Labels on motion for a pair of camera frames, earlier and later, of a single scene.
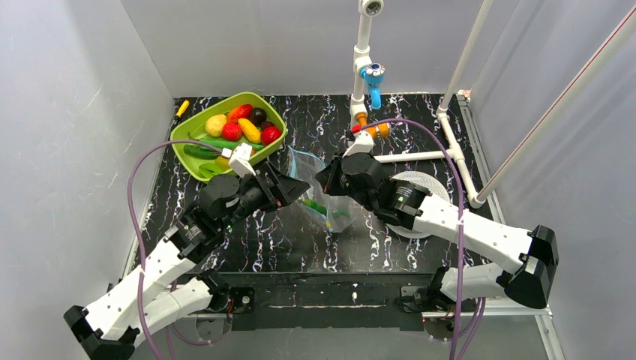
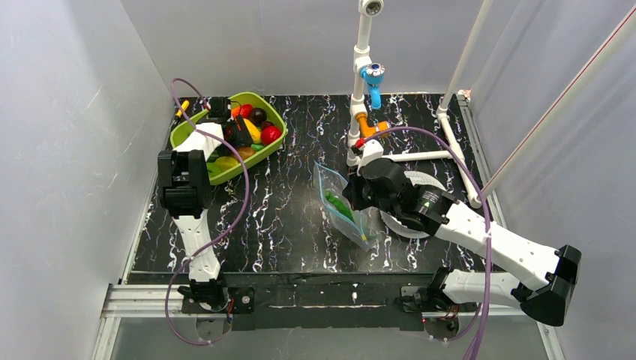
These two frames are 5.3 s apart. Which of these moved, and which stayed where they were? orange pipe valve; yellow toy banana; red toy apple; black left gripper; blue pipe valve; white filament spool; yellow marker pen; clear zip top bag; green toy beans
Moved: black left gripper; green toy beans; clear zip top bag
Stayed: white filament spool; yellow toy banana; orange pipe valve; red toy apple; yellow marker pen; blue pipe valve
